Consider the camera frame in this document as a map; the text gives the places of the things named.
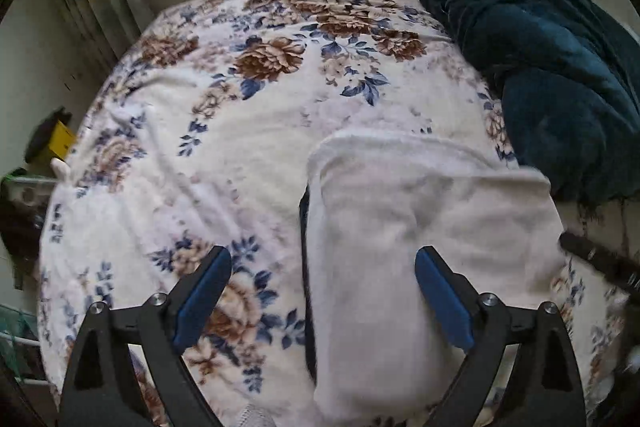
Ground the yellow box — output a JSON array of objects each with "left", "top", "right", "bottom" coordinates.
[{"left": 47, "top": 121, "right": 76, "bottom": 160}]

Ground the white wire rack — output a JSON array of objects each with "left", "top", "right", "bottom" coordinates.
[{"left": 0, "top": 302, "right": 51, "bottom": 388}]

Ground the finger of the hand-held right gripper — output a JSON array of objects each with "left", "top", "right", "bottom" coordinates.
[{"left": 559, "top": 231, "right": 640, "bottom": 294}]

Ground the dark cloth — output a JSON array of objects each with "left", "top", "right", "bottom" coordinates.
[{"left": 298, "top": 187, "right": 319, "bottom": 383}]

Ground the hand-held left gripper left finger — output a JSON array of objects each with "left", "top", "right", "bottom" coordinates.
[{"left": 59, "top": 245, "right": 233, "bottom": 427}]

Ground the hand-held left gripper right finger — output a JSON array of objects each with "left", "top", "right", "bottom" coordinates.
[{"left": 414, "top": 245, "right": 587, "bottom": 427}]

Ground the white garment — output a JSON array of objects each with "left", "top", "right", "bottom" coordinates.
[{"left": 302, "top": 129, "right": 568, "bottom": 425}]

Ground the dark teal blanket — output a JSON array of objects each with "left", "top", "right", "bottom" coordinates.
[{"left": 419, "top": 0, "right": 640, "bottom": 208}]

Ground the floral blanket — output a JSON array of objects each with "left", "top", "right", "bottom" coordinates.
[{"left": 37, "top": 0, "right": 631, "bottom": 427}]

